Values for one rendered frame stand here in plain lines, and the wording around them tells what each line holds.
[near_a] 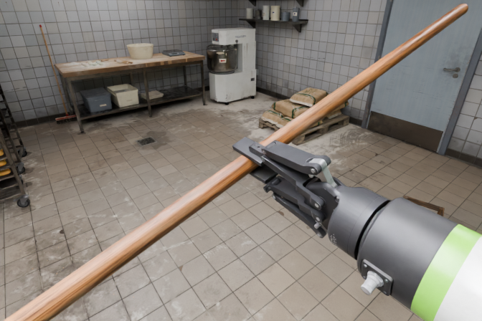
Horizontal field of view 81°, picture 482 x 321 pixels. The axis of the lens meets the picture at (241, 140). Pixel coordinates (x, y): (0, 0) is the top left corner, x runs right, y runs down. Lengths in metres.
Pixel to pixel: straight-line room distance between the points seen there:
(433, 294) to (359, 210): 0.09
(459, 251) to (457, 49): 3.87
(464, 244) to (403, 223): 0.04
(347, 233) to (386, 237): 0.04
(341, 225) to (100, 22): 5.25
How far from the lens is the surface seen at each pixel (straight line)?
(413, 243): 0.30
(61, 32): 5.32
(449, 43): 4.14
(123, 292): 2.27
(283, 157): 0.36
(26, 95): 5.41
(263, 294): 2.13
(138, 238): 0.40
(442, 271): 0.30
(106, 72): 4.65
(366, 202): 0.33
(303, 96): 4.02
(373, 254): 0.31
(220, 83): 5.25
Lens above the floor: 1.73
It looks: 26 degrees down
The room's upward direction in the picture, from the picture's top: straight up
